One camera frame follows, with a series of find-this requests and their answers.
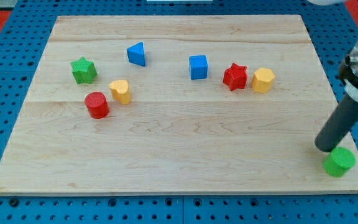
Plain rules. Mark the blue triangle block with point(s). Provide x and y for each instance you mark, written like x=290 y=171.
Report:
x=136 y=54

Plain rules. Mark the green cylinder block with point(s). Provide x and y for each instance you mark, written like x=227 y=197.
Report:
x=339 y=162

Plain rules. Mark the yellow hexagon block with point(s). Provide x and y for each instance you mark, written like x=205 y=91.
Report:
x=262 y=80

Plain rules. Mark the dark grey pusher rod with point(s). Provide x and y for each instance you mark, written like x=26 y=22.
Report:
x=338 y=125

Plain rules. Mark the blue cube block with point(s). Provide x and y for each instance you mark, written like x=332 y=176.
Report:
x=198 y=67

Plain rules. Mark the light wooden board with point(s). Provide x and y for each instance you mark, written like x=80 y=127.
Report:
x=177 y=136

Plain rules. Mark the green star block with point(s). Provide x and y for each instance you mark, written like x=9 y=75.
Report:
x=83 y=71

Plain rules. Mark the yellow heart block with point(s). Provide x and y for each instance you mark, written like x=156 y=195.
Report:
x=120 y=91

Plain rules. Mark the red star block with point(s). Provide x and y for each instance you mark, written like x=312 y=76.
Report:
x=235 y=77

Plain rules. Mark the red cylinder block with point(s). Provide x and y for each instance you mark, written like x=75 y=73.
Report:
x=97 y=105

